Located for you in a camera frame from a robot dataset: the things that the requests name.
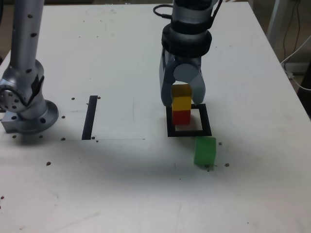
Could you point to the black tape square outline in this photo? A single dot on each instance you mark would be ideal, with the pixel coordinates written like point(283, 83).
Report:
point(206, 121)

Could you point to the red cube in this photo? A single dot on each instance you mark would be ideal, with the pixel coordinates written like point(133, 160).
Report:
point(181, 119)

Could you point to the yellow cube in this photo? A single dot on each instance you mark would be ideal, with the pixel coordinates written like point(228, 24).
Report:
point(181, 103)

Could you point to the black tape strip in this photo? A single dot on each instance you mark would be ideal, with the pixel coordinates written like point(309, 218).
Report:
point(89, 121)

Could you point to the white post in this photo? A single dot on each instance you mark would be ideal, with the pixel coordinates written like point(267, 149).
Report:
point(274, 14)

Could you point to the green cube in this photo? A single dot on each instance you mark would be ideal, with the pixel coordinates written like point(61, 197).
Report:
point(204, 155)

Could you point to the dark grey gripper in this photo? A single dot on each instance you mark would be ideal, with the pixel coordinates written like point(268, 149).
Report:
point(189, 60)

